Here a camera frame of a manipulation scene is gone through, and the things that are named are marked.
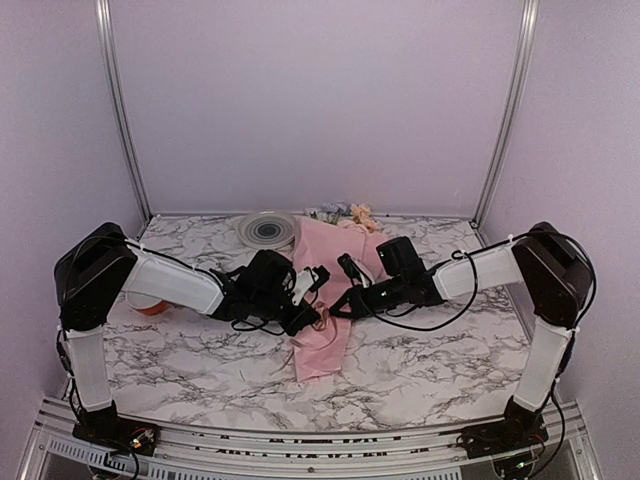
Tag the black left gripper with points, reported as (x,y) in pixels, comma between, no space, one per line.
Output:
(304,315)

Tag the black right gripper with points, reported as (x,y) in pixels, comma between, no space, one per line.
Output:
(359,304)

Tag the pink wrapping paper sheet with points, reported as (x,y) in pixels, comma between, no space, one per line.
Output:
(320,243)

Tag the blue fake flower stem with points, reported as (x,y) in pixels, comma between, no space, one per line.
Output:
(329,212)

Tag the beige raffia ribbon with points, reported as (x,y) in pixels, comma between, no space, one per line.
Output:
(324,323)

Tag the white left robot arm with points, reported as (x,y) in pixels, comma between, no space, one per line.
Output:
(106,267)

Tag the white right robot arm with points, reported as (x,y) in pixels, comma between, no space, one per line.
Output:
(554,269)

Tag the striped grey ceramic plate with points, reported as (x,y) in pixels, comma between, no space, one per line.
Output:
(268,230)

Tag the white bowl with red outside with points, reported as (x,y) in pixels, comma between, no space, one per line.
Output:
(146,304)

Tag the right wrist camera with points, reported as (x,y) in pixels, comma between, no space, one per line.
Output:
(355,272)

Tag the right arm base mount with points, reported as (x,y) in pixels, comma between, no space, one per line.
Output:
(519,428)

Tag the aluminium front rail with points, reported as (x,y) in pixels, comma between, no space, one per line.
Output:
(198,452)

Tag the right aluminium frame post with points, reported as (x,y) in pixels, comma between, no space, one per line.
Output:
(515,92)

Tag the aluminium frame post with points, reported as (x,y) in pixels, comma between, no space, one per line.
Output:
(515,92)
(110,60)

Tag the left aluminium frame post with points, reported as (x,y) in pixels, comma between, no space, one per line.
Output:
(110,60)

